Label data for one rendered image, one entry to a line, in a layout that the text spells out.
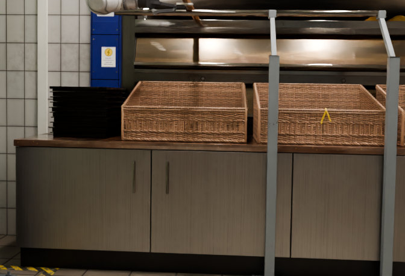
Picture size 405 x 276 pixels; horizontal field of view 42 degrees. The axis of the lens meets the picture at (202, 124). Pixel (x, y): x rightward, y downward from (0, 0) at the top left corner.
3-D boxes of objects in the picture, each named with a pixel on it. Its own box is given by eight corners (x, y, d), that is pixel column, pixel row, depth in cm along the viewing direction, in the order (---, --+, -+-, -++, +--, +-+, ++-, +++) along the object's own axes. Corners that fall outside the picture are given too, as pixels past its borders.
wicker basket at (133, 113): (137, 132, 279) (137, 80, 277) (244, 135, 276) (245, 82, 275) (119, 141, 230) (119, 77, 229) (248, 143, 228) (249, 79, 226)
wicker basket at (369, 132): (251, 135, 275) (252, 82, 273) (360, 137, 272) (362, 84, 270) (255, 144, 226) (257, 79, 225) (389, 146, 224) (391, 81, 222)
